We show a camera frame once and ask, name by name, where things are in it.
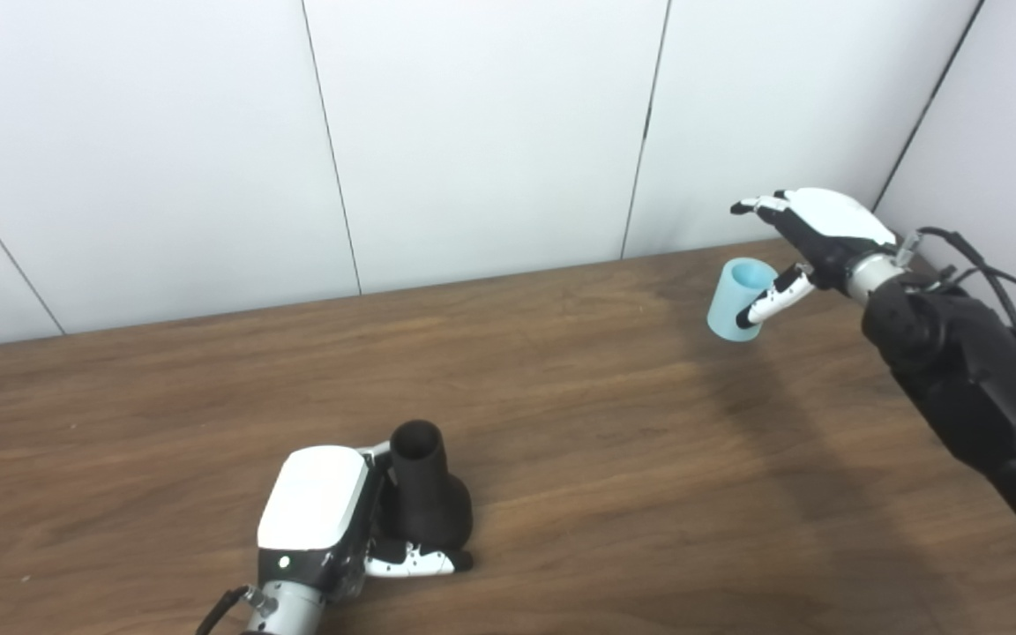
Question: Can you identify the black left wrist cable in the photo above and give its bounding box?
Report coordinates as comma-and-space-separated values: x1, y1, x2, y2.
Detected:
195, 585, 278, 635

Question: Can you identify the light-blue hose piece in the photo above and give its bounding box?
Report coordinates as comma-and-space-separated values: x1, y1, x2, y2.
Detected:
706, 258, 781, 343

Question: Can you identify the thick black right wrist cable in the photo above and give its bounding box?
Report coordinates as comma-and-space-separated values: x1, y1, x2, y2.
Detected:
894, 227, 1016, 635

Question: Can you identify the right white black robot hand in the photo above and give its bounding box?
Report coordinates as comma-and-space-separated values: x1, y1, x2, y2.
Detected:
730, 187, 899, 329

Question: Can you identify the thin braided right arm cable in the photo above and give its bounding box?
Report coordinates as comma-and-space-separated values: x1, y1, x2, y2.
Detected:
931, 265, 1016, 380

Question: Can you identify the black flared nozzle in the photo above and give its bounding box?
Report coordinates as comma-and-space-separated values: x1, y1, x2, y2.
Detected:
382, 420, 474, 558

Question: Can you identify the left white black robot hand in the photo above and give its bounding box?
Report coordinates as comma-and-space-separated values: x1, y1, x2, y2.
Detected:
257, 441, 474, 605

